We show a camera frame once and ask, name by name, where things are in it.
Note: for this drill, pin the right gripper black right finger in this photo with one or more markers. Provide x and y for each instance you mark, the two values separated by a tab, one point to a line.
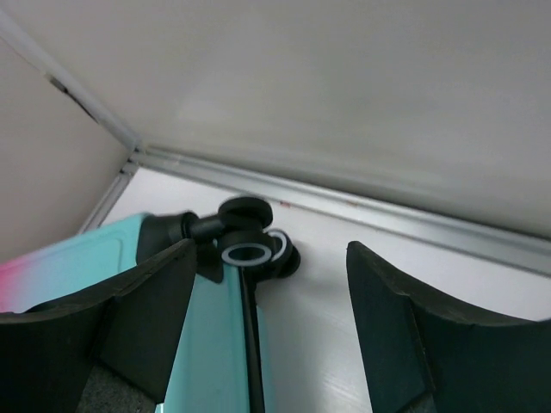
426	351

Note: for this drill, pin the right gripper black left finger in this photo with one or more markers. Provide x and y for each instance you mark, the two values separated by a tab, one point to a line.
109	347

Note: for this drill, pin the pink hard-shell suitcase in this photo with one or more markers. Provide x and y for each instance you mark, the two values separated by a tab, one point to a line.
221	364

